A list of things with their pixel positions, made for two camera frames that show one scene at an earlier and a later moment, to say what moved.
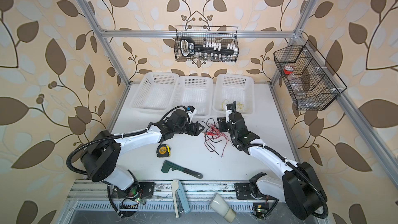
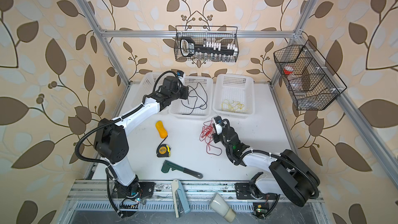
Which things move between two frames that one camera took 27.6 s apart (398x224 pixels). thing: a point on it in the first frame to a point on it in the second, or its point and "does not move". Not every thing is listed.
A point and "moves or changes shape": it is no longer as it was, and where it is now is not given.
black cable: x=210 y=128 moves or changes shape
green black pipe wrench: x=167 y=165 does not move
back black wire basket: x=206 y=43 does not move
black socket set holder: x=188 y=48 does not move
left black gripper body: x=186 y=127 to x=179 y=93
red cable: x=213 y=131 moves or changes shape
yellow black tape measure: x=164 y=151 does not move
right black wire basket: x=313 y=84 does not move
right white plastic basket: x=230 y=87 does not move
